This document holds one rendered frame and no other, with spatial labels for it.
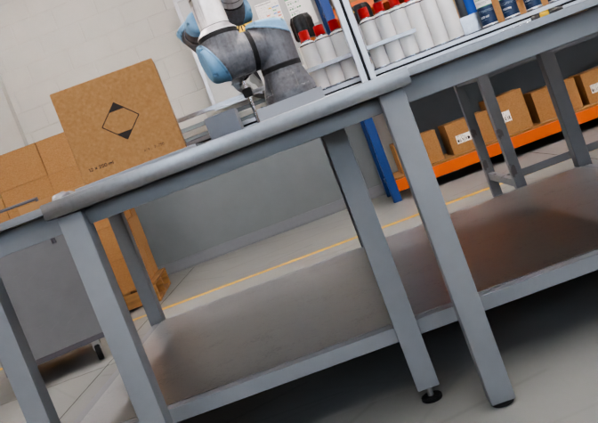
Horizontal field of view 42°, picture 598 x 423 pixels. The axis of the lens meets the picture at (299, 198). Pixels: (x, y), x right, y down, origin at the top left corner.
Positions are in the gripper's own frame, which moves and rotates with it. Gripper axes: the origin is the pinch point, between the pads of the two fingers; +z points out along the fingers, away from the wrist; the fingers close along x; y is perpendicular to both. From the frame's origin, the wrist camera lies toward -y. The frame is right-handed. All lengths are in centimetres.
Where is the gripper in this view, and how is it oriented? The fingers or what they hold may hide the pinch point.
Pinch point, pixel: (264, 94)
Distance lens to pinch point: 258.8
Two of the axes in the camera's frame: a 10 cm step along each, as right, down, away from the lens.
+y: 0.2, -0.9, 10.0
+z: 7.7, 6.3, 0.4
